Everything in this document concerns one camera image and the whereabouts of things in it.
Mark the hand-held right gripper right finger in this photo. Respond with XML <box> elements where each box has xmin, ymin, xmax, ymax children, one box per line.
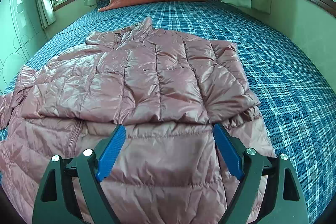
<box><xmin>212</xmin><ymin>123</ymin><xmax>309</xmax><ymax>224</ymax></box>

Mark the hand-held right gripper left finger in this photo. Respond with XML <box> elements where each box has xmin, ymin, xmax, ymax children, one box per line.
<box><xmin>32</xmin><ymin>124</ymin><xmax>126</xmax><ymax>224</ymax></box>

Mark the pink down jacket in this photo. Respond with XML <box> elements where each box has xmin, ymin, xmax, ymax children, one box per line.
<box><xmin>0</xmin><ymin>17</ymin><xmax>277</xmax><ymax>224</ymax></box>

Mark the bed with blue plaid sheet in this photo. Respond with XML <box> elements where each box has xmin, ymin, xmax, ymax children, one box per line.
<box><xmin>0</xmin><ymin>0</ymin><xmax>336</xmax><ymax>224</ymax></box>

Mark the wardrobe with patterned glass doors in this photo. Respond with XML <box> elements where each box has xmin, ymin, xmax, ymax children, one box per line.
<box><xmin>0</xmin><ymin>0</ymin><xmax>50</xmax><ymax>98</ymax></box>

